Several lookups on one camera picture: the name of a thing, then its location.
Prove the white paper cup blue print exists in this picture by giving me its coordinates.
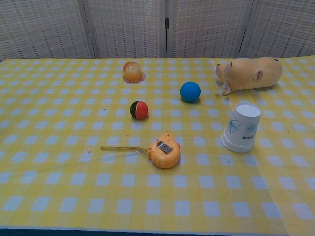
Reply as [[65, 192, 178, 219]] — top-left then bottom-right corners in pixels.
[[221, 134, 254, 153], [222, 103, 262, 148]]

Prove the red and black ball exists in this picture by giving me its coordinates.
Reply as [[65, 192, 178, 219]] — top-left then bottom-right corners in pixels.
[[129, 100, 149, 120]]

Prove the orange tape measure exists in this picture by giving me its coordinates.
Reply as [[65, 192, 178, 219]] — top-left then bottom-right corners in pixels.
[[100, 131, 181, 169]]

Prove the blue ball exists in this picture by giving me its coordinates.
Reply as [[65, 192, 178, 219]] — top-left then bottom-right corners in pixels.
[[180, 81, 201, 103]]

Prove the woven folding screen panel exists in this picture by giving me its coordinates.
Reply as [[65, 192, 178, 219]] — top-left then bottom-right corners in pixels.
[[240, 0, 315, 59], [82, 0, 170, 59], [0, 0, 97, 62], [166, 0, 256, 59]]

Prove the yellow white checked tablecloth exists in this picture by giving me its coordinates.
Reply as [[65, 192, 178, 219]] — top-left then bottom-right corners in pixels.
[[210, 57, 315, 236], [0, 58, 292, 233]]

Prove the yellow plush animal toy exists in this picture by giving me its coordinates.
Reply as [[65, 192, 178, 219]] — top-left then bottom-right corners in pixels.
[[215, 57, 283, 96]]

